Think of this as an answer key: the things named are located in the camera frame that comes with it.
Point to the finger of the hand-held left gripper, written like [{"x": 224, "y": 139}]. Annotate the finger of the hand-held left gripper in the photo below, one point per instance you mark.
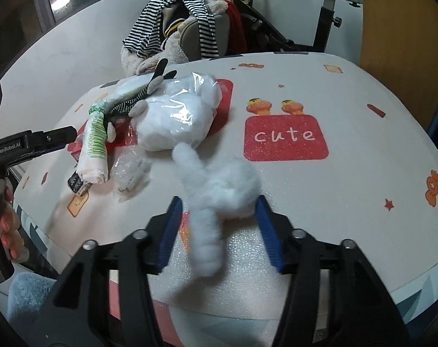
[{"x": 56, "y": 137}]

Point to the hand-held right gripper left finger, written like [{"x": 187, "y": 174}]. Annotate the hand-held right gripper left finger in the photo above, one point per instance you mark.
[{"x": 170, "y": 231}]

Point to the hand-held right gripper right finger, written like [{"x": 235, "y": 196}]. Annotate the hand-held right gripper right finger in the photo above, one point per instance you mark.
[{"x": 268, "y": 231}]

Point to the white green printed bag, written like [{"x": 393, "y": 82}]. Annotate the white green printed bag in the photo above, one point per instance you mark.
[{"x": 94, "y": 159}]

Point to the white stuffing clump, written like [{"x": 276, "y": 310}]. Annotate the white stuffing clump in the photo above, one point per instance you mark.
[{"x": 222, "y": 188}]

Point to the black white striped plush toy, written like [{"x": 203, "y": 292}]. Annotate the black white striped plush toy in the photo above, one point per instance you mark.
[{"x": 126, "y": 104}]

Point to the clear bag of white stuffing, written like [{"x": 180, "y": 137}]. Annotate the clear bag of white stuffing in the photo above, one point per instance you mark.
[{"x": 175, "y": 123}]

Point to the person's left hand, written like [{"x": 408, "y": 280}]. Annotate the person's left hand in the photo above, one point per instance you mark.
[{"x": 12, "y": 233}]

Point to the small black packet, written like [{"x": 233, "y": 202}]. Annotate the small black packet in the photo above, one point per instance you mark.
[{"x": 76, "y": 182}]

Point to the small clear plastic wrapper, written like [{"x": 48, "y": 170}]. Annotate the small clear plastic wrapper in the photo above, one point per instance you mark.
[{"x": 130, "y": 173}]

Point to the black white striped shirt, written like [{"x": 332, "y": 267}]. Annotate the black white striped shirt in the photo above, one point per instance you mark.
[{"x": 146, "y": 25}]

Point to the dark jacket with yellow stripe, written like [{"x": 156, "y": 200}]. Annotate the dark jacket with yellow stripe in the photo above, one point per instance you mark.
[{"x": 172, "y": 21}]

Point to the red garment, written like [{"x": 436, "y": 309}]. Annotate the red garment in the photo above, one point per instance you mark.
[{"x": 237, "y": 29}]

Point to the black exercise bike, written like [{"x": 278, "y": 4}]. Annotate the black exercise bike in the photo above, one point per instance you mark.
[{"x": 325, "y": 25}]

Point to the wooden door panel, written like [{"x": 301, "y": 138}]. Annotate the wooden door panel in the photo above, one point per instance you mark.
[{"x": 403, "y": 25}]

